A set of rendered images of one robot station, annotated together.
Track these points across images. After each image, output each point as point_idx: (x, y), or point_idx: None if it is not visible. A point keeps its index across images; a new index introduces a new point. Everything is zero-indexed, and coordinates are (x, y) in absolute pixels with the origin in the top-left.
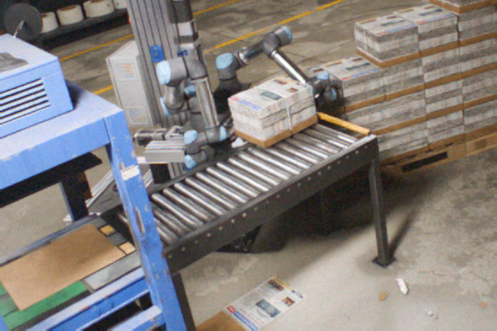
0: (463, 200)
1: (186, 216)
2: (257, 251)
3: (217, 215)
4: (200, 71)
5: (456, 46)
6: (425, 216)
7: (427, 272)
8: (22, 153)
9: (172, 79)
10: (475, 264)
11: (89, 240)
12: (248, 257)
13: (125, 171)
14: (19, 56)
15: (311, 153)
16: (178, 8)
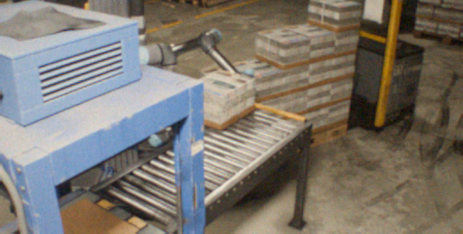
0: (337, 175)
1: None
2: None
3: (210, 189)
4: (173, 58)
5: (332, 57)
6: (314, 188)
7: (335, 232)
8: (121, 123)
9: (148, 63)
10: (367, 223)
11: (91, 215)
12: None
13: (194, 146)
14: (82, 17)
15: (262, 135)
16: (135, 3)
